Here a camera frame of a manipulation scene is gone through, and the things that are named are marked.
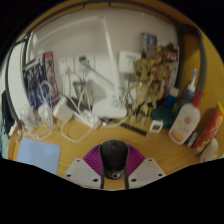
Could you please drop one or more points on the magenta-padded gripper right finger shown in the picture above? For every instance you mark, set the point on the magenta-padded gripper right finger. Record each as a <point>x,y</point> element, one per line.
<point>148,170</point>

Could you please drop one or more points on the large white power adapter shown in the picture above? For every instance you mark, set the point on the large white power adapter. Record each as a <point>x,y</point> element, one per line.
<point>62,110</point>

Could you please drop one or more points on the black computer mouse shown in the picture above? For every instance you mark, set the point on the black computer mouse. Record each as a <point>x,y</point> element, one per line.
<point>114,156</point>

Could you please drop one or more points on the white mug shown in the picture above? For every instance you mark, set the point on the white mug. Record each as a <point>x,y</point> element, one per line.
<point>210,151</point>

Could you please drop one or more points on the teal checked cloth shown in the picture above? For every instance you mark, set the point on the teal checked cloth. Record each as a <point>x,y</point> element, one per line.
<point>2,140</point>

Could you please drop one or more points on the clear plastic bag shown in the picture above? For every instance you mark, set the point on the clear plastic bag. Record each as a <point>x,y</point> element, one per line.
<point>28,118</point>

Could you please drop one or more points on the white wall socket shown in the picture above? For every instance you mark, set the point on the white wall socket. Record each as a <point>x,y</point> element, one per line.
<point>88,60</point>
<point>66,65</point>

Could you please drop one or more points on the white desk lamp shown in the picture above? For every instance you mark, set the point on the white desk lamp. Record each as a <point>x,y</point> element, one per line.
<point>110,110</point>

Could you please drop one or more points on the metal cup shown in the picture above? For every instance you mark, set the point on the metal cup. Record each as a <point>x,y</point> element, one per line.
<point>81,93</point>

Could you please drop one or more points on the white power strip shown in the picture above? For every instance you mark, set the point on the white power strip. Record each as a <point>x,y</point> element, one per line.
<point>88,120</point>

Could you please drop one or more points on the black ruler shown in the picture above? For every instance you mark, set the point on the black ruler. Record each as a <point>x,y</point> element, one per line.
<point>133,129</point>

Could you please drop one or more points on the white cube charger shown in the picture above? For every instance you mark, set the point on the white cube charger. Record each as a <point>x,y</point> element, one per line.
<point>45,113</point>

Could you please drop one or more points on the small colourful box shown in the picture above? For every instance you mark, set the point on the small colourful box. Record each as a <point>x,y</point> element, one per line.
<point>192,139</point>

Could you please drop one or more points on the small white digital clock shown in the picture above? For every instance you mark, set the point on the small white digital clock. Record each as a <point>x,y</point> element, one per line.
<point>155,126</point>

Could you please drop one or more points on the white-nozzle spray bottle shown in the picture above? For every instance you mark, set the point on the white-nozzle spray bottle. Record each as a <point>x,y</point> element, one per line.
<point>188,93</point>

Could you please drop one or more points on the black hanging bag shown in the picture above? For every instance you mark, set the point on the black hanging bag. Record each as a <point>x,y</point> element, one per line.
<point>6,113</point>

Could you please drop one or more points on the white lotion pump bottle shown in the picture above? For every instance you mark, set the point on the white lotion pump bottle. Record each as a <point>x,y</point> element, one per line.
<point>183,125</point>

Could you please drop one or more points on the colourful figure boxes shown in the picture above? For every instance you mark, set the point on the colourful figure boxes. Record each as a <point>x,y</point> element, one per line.
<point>166,56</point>

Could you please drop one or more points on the light blue mouse pad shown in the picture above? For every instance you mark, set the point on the light blue mouse pad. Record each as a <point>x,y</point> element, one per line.
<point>38,155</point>

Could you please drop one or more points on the tan brick tree figure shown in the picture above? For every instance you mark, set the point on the tan brick tree figure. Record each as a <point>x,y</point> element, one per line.
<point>143,90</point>

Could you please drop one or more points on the dark green round tin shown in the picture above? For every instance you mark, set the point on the dark green round tin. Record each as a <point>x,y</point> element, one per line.
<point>165,115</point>

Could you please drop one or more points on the grey metal frame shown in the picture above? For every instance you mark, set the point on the grey metal frame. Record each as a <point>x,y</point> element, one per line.
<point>7,76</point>

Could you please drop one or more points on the red chips can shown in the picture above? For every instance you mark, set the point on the red chips can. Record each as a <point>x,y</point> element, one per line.
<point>210,130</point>

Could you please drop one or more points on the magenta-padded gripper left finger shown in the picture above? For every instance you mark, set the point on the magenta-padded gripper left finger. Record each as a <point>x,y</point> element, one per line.
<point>80,170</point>

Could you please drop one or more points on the white wall box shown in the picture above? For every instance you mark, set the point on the white wall box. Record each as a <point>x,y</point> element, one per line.
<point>130,61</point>

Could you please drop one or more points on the robot model kit box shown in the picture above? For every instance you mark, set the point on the robot model kit box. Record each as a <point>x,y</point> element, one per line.
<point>36,78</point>

